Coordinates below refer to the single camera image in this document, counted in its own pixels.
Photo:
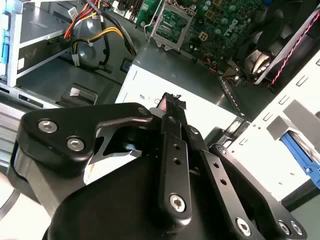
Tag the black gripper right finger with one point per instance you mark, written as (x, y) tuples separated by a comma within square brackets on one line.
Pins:
[(237, 190)]

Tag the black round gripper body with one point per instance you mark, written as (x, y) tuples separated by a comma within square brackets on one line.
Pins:
[(112, 205)]

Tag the hard disk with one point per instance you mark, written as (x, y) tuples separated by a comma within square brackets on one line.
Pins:
[(297, 150)]

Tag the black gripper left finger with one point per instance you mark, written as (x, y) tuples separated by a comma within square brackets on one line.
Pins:
[(62, 125)]

